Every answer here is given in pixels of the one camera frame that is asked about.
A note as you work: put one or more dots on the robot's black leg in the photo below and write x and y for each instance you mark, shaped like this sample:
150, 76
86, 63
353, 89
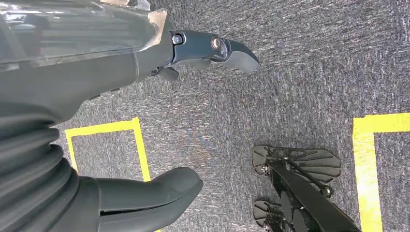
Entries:
320, 208

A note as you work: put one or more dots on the yellow floor tape square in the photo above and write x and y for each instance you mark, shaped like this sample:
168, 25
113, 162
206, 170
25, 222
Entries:
363, 160
137, 144

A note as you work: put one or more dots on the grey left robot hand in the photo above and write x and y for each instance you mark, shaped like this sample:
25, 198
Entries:
80, 64

